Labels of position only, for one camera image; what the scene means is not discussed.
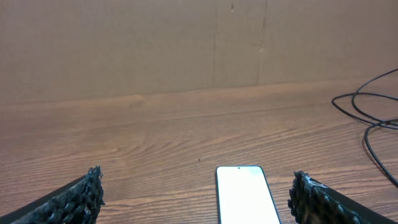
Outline black charger cable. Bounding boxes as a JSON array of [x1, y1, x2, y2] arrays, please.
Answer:
[[331, 68, 398, 189]]

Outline smartphone with lit screen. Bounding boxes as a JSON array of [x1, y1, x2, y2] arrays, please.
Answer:
[[216, 166, 281, 224]]

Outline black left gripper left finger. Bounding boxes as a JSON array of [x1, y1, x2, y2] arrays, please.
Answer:
[[1, 166, 105, 224]]

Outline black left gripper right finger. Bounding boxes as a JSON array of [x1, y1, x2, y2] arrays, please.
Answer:
[[288, 171, 397, 224]]

